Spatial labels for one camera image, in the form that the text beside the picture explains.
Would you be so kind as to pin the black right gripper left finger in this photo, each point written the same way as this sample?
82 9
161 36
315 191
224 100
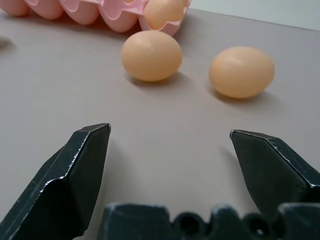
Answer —
62 185

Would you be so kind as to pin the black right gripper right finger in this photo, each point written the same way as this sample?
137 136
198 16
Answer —
272 172

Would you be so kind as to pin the pink plastic egg tray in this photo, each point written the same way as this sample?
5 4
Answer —
100 13

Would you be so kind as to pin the beige egg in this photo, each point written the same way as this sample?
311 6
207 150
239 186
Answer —
241 72
151 56
162 13

